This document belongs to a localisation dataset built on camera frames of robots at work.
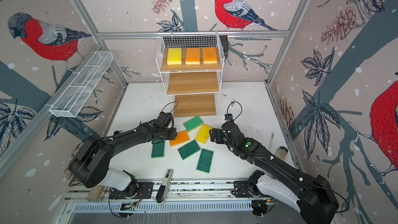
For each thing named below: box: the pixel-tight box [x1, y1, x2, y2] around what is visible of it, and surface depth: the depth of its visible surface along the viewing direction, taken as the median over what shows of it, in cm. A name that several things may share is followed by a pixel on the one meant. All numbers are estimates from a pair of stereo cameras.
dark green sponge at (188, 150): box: [177, 139, 201, 161], surface depth 87 cm
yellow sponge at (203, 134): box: [194, 123, 213, 145], surface depth 96 cm
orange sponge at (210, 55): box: [203, 47, 218, 64], surface depth 76 cm
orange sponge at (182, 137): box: [169, 130, 190, 147], surface depth 92 cm
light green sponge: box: [182, 115, 204, 133], surface depth 98 cm
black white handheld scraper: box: [155, 169, 174, 206], surface depth 72 cm
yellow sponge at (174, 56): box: [166, 47, 182, 65], surface depth 75 cm
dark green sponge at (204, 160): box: [195, 148, 215, 174], surface depth 83 cm
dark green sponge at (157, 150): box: [150, 139, 166, 159], surface depth 87 cm
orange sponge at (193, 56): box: [185, 47, 201, 65], surface depth 75 cm
